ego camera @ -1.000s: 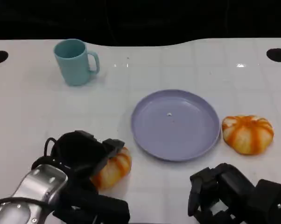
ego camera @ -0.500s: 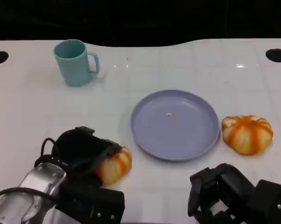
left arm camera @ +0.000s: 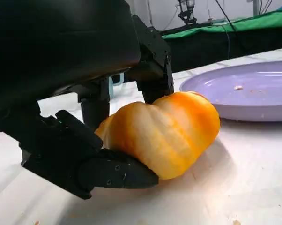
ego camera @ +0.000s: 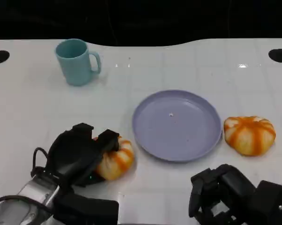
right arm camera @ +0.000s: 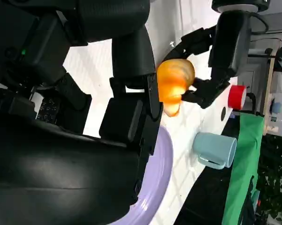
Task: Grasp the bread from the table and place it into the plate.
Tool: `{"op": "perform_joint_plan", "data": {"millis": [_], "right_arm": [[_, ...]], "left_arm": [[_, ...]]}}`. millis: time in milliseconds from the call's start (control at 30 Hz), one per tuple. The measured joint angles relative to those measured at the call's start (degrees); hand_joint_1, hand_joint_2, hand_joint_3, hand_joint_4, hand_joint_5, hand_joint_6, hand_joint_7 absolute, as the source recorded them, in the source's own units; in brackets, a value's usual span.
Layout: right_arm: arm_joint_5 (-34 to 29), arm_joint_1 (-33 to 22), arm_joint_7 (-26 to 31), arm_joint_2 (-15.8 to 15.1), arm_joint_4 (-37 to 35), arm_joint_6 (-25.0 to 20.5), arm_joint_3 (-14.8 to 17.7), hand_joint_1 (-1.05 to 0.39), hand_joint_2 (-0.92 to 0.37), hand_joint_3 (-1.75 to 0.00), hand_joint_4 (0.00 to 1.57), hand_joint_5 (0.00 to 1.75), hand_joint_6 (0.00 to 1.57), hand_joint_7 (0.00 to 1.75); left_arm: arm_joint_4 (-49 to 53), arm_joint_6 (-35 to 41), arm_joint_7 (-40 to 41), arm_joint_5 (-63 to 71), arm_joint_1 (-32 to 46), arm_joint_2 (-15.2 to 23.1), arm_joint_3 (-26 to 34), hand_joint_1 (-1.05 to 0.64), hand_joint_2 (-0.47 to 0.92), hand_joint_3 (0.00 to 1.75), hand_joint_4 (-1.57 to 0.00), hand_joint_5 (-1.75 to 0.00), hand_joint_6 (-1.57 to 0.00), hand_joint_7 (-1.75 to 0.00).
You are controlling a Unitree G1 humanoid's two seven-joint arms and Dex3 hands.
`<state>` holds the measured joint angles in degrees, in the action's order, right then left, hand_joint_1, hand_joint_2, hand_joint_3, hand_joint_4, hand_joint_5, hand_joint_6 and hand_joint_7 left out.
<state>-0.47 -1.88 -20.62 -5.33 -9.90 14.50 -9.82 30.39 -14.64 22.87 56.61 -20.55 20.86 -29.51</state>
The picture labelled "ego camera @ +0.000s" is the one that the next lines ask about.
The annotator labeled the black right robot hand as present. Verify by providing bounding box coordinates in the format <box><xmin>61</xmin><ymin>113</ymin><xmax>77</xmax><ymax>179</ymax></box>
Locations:
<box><xmin>188</xmin><ymin>163</ymin><xmax>258</xmax><ymax>225</ymax></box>

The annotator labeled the pale green mug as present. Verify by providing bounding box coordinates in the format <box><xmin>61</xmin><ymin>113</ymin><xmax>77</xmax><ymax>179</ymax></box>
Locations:
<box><xmin>55</xmin><ymin>38</ymin><xmax>102</xmax><ymax>87</ymax></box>

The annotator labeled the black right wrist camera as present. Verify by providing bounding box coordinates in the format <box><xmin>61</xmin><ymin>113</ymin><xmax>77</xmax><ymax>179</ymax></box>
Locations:
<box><xmin>253</xmin><ymin>180</ymin><xmax>282</xmax><ymax>225</ymax></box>

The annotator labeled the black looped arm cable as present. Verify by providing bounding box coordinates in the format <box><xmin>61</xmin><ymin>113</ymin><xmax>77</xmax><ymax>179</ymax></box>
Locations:
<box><xmin>30</xmin><ymin>147</ymin><xmax>52</xmax><ymax>179</ymax></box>

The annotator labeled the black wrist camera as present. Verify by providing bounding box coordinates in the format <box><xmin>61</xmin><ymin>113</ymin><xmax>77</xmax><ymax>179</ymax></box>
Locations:
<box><xmin>253</xmin><ymin>180</ymin><xmax>282</xmax><ymax>225</ymax></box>
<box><xmin>52</xmin><ymin>194</ymin><xmax>120</xmax><ymax>225</ymax></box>

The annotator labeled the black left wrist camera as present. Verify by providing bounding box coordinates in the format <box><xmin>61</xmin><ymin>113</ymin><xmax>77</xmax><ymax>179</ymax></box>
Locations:
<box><xmin>52</xmin><ymin>194</ymin><xmax>120</xmax><ymax>225</ymax></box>

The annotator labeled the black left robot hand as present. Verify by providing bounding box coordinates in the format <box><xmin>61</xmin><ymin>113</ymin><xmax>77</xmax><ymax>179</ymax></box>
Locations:
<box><xmin>46</xmin><ymin>122</ymin><xmax>121</xmax><ymax>188</ymax></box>

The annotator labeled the orange and white bread roll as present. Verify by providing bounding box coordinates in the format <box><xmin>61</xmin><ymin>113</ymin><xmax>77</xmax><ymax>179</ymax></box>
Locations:
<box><xmin>94</xmin><ymin>137</ymin><xmax>135</xmax><ymax>181</ymax></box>
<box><xmin>223</xmin><ymin>115</ymin><xmax>276</xmax><ymax>157</ymax></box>

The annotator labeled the lilac plate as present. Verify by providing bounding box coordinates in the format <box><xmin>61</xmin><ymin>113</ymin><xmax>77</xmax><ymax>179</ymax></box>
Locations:
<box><xmin>131</xmin><ymin>89</ymin><xmax>223</xmax><ymax>163</ymax></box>

